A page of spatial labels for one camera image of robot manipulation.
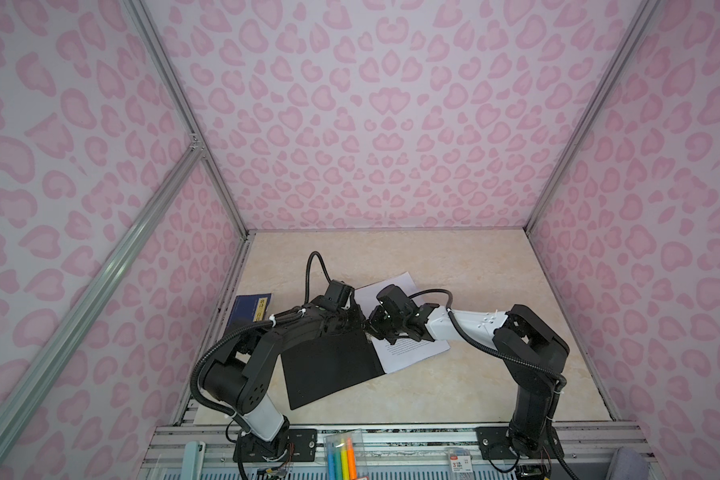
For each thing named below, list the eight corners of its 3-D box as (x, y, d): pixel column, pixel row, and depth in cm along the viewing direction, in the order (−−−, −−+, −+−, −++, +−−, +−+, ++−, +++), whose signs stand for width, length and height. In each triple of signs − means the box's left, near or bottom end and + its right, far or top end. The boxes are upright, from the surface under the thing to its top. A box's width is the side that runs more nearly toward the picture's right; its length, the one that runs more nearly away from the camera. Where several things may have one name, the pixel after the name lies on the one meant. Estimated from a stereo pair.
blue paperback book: (227, 331, 95) (224, 328, 94) (238, 297, 104) (236, 293, 102) (263, 331, 95) (260, 328, 94) (271, 297, 104) (269, 293, 102)
